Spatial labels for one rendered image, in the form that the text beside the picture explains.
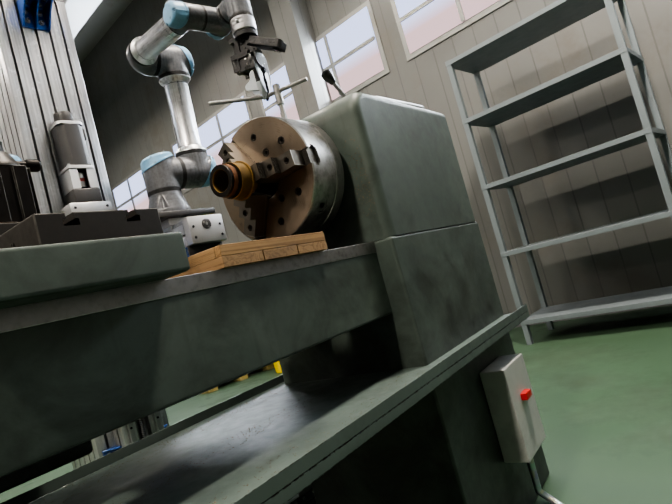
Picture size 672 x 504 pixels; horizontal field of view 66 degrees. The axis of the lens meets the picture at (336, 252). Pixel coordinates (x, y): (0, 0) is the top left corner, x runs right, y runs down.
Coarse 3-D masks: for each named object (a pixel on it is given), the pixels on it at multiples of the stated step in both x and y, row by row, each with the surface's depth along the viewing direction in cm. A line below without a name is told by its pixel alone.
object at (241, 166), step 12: (216, 168) 118; (228, 168) 116; (240, 168) 118; (216, 180) 121; (228, 180) 124; (240, 180) 118; (252, 180) 120; (216, 192) 119; (228, 192) 117; (240, 192) 119; (252, 192) 121
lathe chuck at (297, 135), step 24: (264, 120) 127; (288, 120) 126; (240, 144) 133; (264, 144) 128; (288, 144) 124; (312, 144) 123; (312, 168) 120; (264, 192) 135; (288, 192) 125; (312, 192) 121; (288, 216) 126; (312, 216) 125
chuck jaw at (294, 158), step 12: (288, 156) 119; (300, 156) 121; (312, 156) 122; (252, 168) 120; (264, 168) 121; (276, 168) 120; (288, 168) 119; (300, 168) 123; (264, 180) 122; (276, 180) 126
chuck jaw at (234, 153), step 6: (228, 144) 131; (234, 144) 133; (222, 150) 131; (228, 150) 130; (234, 150) 130; (240, 150) 132; (222, 156) 131; (228, 156) 127; (234, 156) 127; (240, 156) 129; (246, 156) 131; (246, 162) 128; (252, 162) 130
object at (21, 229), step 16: (32, 224) 64; (48, 224) 65; (64, 224) 70; (80, 224) 68; (96, 224) 70; (112, 224) 72; (128, 224) 74; (144, 224) 76; (160, 224) 78; (0, 240) 70; (16, 240) 67; (32, 240) 65; (48, 240) 65; (64, 240) 66; (80, 240) 68
